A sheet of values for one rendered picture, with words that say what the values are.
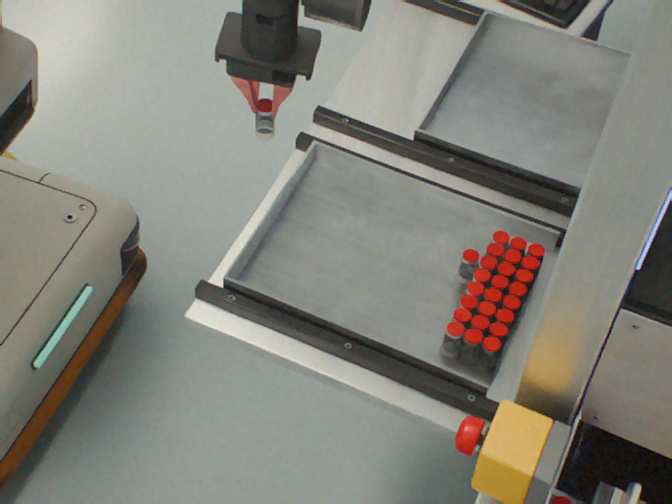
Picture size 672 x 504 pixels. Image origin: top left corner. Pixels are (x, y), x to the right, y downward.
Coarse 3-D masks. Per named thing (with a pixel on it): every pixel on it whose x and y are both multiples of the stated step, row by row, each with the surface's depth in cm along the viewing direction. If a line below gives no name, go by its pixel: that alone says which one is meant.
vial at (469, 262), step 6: (468, 252) 159; (474, 252) 159; (462, 258) 159; (468, 258) 158; (474, 258) 158; (462, 264) 159; (468, 264) 158; (474, 264) 159; (462, 270) 160; (468, 270) 159; (474, 270) 159; (462, 276) 160; (468, 276) 160; (462, 282) 161; (468, 282) 161
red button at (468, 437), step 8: (472, 416) 134; (464, 424) 133; (472, 424) 133; (480, 424) 133; (464, 432) 133; (472, 432) 133; (480, 432) 134; (456, 440) 133; (464, 440) 133; (472, 440) 132; (480, 440) 134; (464, 448) 133; (472, 448) 133
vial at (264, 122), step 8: (256, 112) 143; (264, 112) 142; (256, 120) 144; (264, 120) 143; (272, 120) 143; (256, 128) 144; (264, 128) 144; (272, 128) 144; (264, 136) 145; (272, 136) 145
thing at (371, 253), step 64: (320, 192) 169; (384, 192) 170; (448, 192) 166; (256, 256) 162; (320, 256) 162; (384, 256) 163; (448, 256) 164; (320, 320) 153; (384, 320) 157; (448, 320) 158
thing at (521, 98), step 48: (480, 48) 188; (528, 48) 189; (576, 48) 186; (480, 96) 182; (528, 96) 183; (576, 96) 183; (432, 144) 173; (480, 144) 177; (528, 144) 177; (576, 144) 178; (576, 192) 169
